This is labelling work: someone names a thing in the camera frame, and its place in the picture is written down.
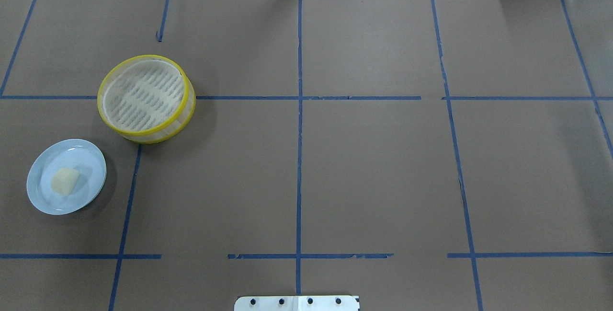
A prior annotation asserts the yellow rimmed bamboo steamer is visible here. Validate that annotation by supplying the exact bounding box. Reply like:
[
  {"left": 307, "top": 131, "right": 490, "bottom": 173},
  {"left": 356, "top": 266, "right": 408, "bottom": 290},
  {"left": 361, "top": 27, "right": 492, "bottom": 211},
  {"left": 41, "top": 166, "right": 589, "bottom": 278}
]
[{"left": 97, "top": 54, "right": 196, "bottom": 144}]

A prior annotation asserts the brown paper table cover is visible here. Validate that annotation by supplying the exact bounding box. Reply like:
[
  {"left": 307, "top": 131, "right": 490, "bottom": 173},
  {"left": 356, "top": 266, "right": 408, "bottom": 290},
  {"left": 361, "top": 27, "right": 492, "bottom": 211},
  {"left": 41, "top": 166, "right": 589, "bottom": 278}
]
[{"left": 1, "top": 0, "right": 612, "bottom": 311}]

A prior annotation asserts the light blue plate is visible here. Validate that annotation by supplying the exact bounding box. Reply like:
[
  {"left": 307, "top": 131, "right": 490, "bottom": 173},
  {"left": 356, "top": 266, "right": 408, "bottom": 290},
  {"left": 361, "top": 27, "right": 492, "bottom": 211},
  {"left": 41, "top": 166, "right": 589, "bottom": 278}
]
[{"left": 26, "top": 138, "right": 107, "bottom": 215}]

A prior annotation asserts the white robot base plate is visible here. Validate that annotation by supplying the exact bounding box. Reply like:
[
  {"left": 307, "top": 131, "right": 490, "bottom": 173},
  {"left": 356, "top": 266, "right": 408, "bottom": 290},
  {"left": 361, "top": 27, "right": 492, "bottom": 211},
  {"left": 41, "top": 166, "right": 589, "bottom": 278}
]
[{"left": 234, "top": 295, "right": 361, "bottom": 311}]

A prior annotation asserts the pale white bun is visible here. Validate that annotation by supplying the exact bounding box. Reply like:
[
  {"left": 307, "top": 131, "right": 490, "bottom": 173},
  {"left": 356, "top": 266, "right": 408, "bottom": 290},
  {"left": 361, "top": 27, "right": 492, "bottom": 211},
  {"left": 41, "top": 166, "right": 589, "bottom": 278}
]
[{"left": 51, "top": 167, "right": 79, "bottom": 196}]

